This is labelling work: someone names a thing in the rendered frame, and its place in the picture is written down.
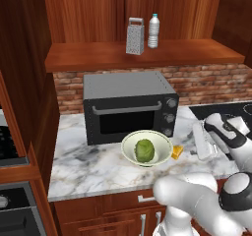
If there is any toaster oven glass door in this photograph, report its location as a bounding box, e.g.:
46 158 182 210
86 99 165 146

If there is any grey toaster oven handle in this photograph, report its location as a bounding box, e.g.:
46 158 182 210
92 100 163 116

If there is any silver cupboard door handle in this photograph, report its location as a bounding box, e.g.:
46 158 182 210
139 213 147 236
155 210 162 230

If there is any black built-in microwave oven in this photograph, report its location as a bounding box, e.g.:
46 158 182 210
0 107 31 168

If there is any tall wooden oven cabinet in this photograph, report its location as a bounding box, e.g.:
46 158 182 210
0 0 62 236

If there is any green lettuce head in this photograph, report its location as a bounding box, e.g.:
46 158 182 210
134 139 156 164

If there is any wooden drawer front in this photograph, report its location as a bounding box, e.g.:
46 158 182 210
53 188 165 218

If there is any pale green salad bowl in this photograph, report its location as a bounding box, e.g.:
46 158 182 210
120 130 174 168

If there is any yellow cheese wedge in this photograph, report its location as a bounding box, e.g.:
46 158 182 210
170 145 184 161

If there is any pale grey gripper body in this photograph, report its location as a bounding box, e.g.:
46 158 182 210
191 121 219 161

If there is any metal box cheese grater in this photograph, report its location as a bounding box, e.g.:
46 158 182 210
125 17 146 56

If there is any clear plastic water bottle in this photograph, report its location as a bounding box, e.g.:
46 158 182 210
147 13 161 49

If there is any silver drawer handle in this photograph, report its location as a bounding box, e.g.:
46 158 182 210
137 194 156 204

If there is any dark grey toaster oven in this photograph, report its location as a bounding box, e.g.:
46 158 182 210
82 70 180 147

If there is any open wooden wall cabinet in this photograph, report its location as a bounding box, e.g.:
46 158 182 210
29 0 252 74

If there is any grey toaster oven knob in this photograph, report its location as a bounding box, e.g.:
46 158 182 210
164 112 176 124
165 97 177 109
163 127 174 138

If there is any wooden cupboard door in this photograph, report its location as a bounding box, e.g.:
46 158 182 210
148 206 169 236
58 207 150 236

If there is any black hob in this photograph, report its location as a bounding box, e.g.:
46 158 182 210
189 100 252 134

